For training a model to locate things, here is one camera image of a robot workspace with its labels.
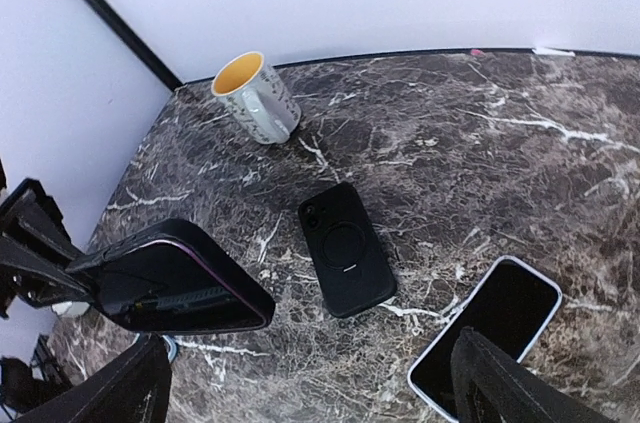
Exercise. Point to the white patterned mug yellow inside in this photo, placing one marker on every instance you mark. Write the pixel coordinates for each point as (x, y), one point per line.
(256, 96)

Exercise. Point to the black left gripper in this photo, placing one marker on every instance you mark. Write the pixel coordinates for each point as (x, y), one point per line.
(36, 251)

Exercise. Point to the black frame post left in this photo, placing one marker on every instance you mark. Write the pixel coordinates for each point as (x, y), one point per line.
(134, 43)

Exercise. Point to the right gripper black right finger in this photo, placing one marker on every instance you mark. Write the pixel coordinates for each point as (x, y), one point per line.
(489, 386)

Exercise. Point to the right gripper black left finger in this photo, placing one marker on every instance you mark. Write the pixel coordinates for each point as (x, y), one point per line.
(134, 387)

